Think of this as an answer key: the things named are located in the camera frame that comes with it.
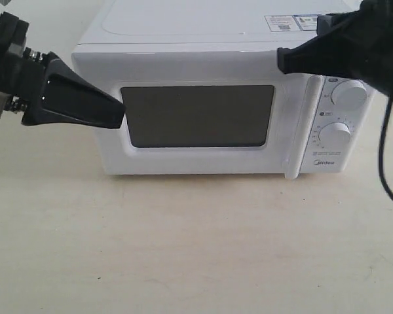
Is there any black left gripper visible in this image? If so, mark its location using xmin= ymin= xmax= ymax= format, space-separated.
xmin=0 ymin=12 xmax=124 ymax=130

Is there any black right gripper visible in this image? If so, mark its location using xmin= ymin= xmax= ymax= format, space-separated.
xmin=277 ymin=1 xmax=393 ymax=99

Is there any white microwave oven body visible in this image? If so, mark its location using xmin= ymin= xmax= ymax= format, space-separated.
xmin=71 ymin=1 xmax=374 ymax=179

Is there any silver appliance control knob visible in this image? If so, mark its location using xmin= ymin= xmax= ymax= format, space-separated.
xmin=331 ymin=80 xmax=367 ymax=111
xmin=318 ymin=122 xmax=352 ymax=148

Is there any white printed label sticker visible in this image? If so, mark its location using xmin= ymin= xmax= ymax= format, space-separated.
xmin=265 ymin=14 xmax=318 ymax=32

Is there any white microwave door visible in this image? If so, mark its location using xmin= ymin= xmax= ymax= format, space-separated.
xmin=71 ymin=44 xmax=324 ymax=177

